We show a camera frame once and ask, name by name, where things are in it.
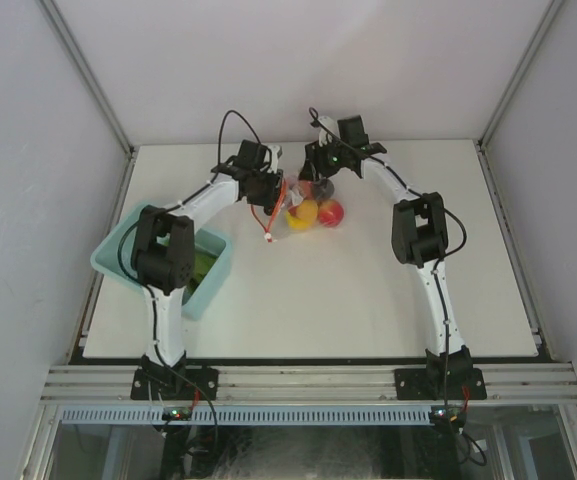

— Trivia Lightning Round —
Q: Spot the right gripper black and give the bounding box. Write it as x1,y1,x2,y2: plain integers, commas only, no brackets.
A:
298,138,348,183

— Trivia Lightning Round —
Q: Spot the clear zip top bag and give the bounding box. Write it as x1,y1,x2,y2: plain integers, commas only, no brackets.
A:
250,175,345,243

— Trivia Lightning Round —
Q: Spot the fake green vegetable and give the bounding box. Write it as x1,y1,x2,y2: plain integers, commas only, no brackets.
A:
156,234,217,293

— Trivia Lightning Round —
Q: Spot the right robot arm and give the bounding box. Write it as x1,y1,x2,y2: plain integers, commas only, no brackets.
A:
300,107,473,399

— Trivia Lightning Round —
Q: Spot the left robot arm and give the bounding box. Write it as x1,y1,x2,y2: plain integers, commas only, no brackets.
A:
130,140,286,400

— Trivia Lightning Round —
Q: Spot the fake orange fruit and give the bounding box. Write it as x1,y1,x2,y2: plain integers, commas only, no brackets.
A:
295,200,319,223

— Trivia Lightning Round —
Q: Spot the fake red yellow apple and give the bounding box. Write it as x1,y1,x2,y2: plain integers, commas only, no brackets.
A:
317,199,345,228

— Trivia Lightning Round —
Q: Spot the teal plastic bin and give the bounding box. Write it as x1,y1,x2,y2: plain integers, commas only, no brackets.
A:
90,202,232,320

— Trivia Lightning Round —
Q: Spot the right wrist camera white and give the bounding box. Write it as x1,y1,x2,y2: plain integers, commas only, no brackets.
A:
314,116,338,147

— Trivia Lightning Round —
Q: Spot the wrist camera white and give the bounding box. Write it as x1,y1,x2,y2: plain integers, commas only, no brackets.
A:
314,116,338,147
261,144,283,173

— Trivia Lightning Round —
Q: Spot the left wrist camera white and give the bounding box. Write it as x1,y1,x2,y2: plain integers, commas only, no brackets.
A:
261,144,283,173

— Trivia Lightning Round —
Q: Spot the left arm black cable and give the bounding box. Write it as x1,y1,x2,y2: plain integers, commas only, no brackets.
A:
216,109,264,166

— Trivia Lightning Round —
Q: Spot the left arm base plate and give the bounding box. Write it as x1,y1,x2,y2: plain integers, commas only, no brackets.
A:
130,367,219,401

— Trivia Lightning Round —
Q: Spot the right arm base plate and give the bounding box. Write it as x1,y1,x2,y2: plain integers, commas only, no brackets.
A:
394,368,488,401

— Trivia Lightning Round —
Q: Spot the aluminium rail frame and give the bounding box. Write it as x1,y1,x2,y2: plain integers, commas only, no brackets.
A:
40,364,577,406

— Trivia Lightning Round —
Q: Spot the blue slotted cable duct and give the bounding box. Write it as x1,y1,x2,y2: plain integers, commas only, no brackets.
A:
61,405,431,427

